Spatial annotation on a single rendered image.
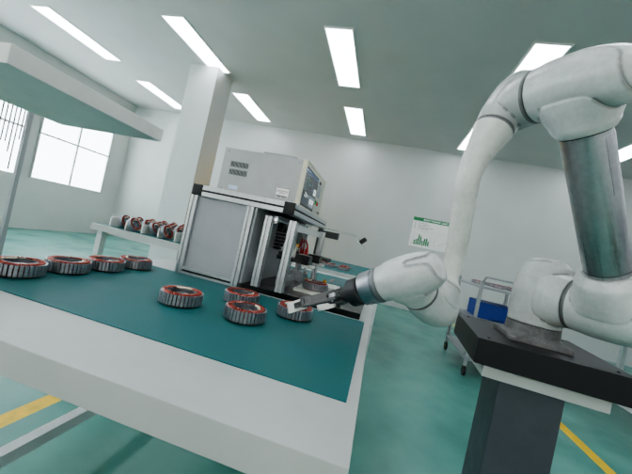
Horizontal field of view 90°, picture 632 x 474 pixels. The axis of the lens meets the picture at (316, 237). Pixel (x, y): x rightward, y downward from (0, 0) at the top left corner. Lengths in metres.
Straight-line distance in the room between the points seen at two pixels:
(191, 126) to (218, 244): 4.35
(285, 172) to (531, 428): 1.22
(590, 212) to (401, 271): 0.49
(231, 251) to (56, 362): 0.80
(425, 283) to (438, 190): 6.18
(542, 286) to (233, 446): 0.99
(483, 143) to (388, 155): 6.09
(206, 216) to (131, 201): 7.79
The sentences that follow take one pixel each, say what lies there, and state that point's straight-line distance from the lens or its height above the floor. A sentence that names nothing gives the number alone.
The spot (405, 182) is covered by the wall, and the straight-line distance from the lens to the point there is 6.86.
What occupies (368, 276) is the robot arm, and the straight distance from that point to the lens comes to 0.81.
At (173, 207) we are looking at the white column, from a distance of 5.40.
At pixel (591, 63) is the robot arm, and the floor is 1.46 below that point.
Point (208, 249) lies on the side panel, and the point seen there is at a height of 0.87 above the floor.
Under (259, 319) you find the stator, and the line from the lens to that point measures 0.84.
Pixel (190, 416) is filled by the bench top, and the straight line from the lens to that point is 0.49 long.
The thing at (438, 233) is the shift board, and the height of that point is 1.65.
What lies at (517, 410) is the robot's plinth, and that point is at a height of 0.62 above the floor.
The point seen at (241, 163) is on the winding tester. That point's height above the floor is 1.26.
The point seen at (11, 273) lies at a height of 0.76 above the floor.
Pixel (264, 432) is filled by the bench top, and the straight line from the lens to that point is 0.47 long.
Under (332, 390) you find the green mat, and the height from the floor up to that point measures 0.75.
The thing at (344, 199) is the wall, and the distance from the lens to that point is 6.81.
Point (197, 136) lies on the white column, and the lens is 5.45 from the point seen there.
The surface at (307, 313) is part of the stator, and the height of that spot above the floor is 0.78.
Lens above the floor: 1.00
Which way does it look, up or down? level
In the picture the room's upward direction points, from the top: 12 degrees clockwise
